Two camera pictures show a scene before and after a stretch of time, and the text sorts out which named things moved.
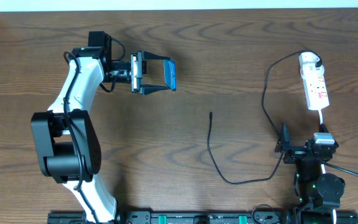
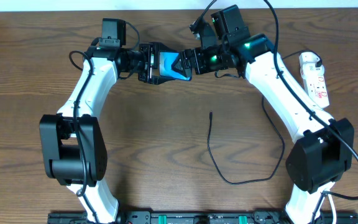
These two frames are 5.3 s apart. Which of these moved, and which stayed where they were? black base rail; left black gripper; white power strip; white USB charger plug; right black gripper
Moved: right black gripper; left black gripper
Stayed: white power strip; black base rail; white USB charger plug
